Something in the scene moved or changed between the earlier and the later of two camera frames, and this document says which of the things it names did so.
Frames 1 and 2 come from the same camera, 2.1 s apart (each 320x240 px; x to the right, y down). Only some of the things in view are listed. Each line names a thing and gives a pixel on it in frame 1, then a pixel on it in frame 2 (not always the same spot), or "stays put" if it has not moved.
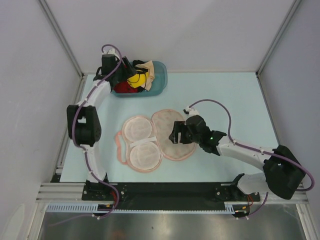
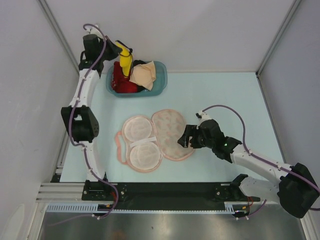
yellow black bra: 139,79 → 126,58
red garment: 124,87 stays put
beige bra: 149,75 stays put
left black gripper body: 118,73 → 102,44
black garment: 137,62 stays put
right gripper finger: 179,127 → 191,131
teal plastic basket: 159,83 stays put
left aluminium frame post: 44,5 stays put
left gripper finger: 131,71 → 112,49
